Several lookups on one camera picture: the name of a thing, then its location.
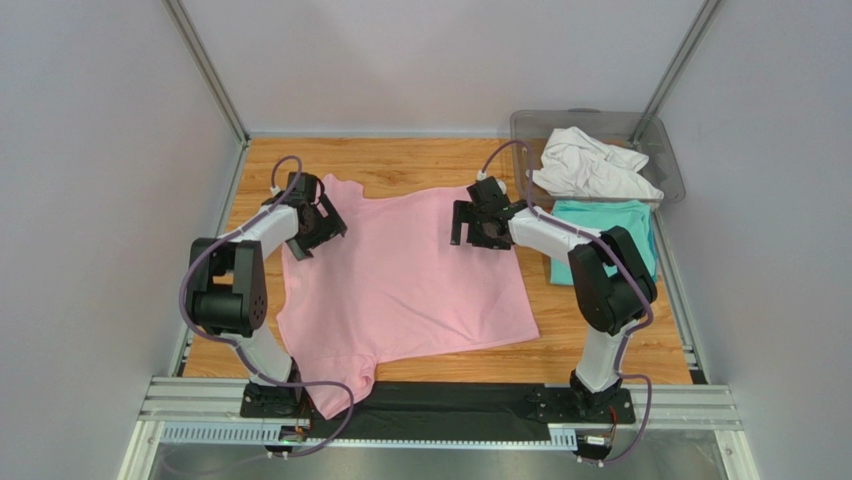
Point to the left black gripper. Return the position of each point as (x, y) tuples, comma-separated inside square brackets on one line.
[(332, 224)]

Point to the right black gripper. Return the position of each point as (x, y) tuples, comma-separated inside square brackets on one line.
[(472, 224)]

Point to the pink t shirt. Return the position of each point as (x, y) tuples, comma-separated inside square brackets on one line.
[(394, 287)]

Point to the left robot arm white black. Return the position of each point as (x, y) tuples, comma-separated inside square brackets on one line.
[(223, 296)]

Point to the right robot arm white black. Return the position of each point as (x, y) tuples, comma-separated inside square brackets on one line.
[(614, 290)]

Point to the crumpled white t shirt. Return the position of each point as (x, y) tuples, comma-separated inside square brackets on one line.
[(574, 164)]

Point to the folded teal t shirt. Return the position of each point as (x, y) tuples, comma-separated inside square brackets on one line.
[(632, 215)]

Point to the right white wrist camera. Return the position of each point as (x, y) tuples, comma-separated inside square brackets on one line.
[(487, 181)]

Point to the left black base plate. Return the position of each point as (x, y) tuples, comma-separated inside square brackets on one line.
[(289, 401)]

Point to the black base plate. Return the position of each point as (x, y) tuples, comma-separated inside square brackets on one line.
[(570, 405), (289, 401)]

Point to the left aluminium corner post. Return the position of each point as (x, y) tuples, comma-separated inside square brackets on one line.
[(184, 24)]

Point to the aluminium corner post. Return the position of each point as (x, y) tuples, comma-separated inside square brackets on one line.
[(698, 28), (184, 24)]

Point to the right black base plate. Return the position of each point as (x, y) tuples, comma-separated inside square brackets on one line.
[(570, 405)]

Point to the right aluminium corner post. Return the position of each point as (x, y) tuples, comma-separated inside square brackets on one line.
[(698, 28)]

